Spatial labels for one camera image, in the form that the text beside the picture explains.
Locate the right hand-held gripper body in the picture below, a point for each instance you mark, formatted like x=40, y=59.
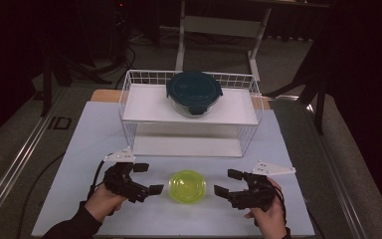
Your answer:
x=255, y=194

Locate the aluminium rail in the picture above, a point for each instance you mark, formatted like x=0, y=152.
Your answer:
x=338, y=172
x=20, y=159

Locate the person's left hand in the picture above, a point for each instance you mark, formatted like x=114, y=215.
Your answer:
x=102, y=202

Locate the person's right hand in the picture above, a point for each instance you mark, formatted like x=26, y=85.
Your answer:
x=268, y=220

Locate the glass container with blue lid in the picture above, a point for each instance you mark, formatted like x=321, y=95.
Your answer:
x=192, y=88

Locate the white metal desk frame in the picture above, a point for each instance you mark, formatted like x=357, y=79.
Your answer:
x=219, y=26

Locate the black stand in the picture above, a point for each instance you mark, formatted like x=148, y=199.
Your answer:
x=318, y=99
x=48, y=86

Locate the white table sheet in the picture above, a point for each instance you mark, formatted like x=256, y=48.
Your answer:
x=79, y=159

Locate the round container with green lid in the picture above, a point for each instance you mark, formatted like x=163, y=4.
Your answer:
x=187, y=187

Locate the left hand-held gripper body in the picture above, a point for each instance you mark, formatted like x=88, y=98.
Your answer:
x=122, y=182

